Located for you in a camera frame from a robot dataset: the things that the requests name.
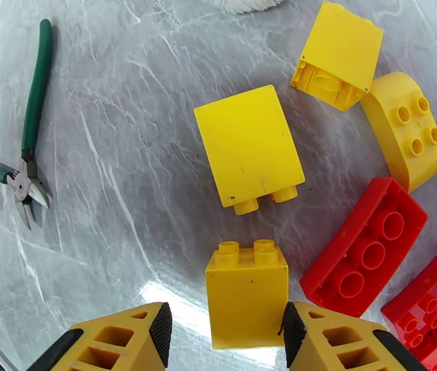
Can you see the grey white plush husky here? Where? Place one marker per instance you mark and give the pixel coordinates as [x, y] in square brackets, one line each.
[245, 2]

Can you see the red curved lego brick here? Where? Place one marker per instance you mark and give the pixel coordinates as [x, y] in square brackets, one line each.
[361, 250]

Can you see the yellow curved lego brick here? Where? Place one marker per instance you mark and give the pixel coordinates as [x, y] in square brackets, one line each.
[400, 126]

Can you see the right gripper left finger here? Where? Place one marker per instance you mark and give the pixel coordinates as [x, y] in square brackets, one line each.
[125, 343]

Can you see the yellow square lego brick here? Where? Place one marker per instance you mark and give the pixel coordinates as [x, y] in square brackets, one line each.
[247, 300]

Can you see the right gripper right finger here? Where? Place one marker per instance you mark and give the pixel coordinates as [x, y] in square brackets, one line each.
[330, 346]

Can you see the yellow tall lego brick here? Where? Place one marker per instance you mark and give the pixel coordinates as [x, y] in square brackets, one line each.
[342, 45]
[249, 145]

